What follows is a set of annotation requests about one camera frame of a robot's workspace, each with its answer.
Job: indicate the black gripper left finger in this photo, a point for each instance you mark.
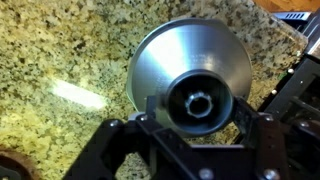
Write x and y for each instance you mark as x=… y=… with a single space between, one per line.
x=100 y=153

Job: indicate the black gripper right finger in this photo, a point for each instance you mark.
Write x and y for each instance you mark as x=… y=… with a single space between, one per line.
x=271 y=150

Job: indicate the grey food processor lid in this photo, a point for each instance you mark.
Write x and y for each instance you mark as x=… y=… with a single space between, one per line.
x=186 y=56

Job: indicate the stainless steel gas stove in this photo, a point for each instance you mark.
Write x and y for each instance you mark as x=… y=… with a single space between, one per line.
x=300 y=80

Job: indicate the small black skillet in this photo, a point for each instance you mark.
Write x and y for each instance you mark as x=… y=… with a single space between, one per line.
x=15 y=165

